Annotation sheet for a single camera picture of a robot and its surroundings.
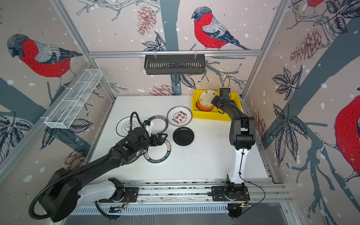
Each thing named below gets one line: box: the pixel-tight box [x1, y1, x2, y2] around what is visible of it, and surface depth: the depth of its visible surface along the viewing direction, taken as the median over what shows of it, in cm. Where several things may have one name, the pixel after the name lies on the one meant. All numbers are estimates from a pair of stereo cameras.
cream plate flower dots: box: [199, 89, 218, 108], surface depth 112 cm
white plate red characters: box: [166, 105, 193, 127], surface depth 109 cm
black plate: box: [172, 126, 195, 147], surface depth 97 cm
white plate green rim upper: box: [147, 114, 169, 134], surface depth 106 cm
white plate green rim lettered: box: [143, 139, 172, 164], surface depth 87 cm
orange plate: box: [195, 99, 216, 112], surface depth 110 cm
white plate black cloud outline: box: [115, 116, 141, 137], surface depth 104 cm
